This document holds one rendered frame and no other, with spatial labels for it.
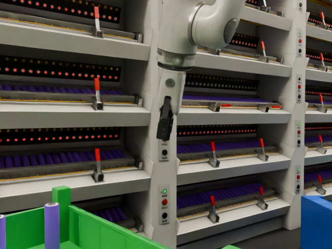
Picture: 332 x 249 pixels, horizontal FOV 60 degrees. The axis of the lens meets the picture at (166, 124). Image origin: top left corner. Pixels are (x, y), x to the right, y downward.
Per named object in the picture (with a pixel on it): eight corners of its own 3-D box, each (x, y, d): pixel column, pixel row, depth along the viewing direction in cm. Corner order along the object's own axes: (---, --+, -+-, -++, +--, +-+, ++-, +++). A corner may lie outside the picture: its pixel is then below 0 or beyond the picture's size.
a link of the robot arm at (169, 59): (195, 57, 57) (192, 72, 58) (196, 50, 65) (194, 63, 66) (153, 51, 58) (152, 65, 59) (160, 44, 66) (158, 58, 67)
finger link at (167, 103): (167, 112, 58) (166, 127, 63) (173, 84, 63) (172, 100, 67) (161, 111, 59) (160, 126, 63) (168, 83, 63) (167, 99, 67)
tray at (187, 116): (288, 123, 126) (295, 102, 123) (174, 125, 94) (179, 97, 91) (254, 107, 142) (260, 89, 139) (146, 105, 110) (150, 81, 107)
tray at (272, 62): (289, 77, 126) (299, 45, 121) (174, 63, 94) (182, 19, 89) (254, 67, 142) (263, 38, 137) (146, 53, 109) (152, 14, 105)
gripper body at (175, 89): (191, 68, 57) (182, 119, 62) (193, 59, 67) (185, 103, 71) (154, 62, 58) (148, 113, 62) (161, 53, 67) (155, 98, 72)
